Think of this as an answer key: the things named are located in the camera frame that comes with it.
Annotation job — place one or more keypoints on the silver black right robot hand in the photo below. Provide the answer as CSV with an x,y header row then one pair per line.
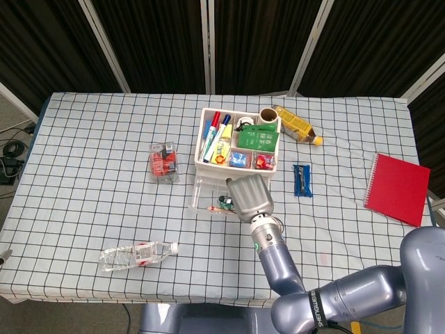
x,y
250,198

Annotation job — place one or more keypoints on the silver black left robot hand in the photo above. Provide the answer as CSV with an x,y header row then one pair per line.
x,y
6,256

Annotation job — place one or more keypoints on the green toy tank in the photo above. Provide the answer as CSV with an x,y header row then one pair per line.
x,y
226,203

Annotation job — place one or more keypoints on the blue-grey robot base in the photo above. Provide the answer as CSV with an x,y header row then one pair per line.
x,y
208,320

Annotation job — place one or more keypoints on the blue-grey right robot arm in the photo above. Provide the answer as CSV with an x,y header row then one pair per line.
x,y
285,271

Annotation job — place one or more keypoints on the white drawer organizer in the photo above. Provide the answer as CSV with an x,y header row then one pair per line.
x,y
229,169

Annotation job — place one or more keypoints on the red packaged item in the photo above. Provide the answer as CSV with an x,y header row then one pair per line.
x,y
163,163

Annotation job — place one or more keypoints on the wooden pen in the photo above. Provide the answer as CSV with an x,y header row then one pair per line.
x,y
217,209

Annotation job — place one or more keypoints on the red small packet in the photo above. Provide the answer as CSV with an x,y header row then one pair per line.
x,y
265,161

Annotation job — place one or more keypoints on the blue small packet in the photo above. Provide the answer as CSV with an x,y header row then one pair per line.
x,y
239,159

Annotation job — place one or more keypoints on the yellow cartoon snack packet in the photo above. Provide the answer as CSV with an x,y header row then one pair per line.
x,y
222,151

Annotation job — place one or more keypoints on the blue snack packet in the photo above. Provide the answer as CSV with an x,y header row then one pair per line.
x,y
302,181

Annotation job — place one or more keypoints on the green tea packet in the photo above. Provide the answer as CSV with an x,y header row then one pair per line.
x,y
259,139

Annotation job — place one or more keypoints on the blue cap whiteboard marker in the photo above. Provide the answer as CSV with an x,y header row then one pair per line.
x,y
219,134

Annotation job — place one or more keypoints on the red cap whiteboard marker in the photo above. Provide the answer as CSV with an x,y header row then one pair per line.
x,y
212,134

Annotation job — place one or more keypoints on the white black small clip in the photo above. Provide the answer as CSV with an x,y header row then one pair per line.
x,y
244,122

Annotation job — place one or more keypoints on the black floor power adapter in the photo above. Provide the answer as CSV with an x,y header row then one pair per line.
x,y
8,174

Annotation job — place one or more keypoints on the brown cardboard tape roll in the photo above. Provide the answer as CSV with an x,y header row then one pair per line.
x,y
268,115

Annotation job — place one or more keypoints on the yellow label tea bottle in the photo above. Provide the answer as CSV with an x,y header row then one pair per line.
x,y
297,125

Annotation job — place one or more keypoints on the blue checked tablecloth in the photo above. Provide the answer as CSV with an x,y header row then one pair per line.
x,y
139,215

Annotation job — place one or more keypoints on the clear plastic water bottle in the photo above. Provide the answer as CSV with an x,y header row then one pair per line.
x,y
132,257

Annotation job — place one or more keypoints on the red spiral notebook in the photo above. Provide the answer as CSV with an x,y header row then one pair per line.
x,y
398,189

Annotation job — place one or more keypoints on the black folding screen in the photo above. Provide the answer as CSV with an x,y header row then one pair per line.
x,y
163,45

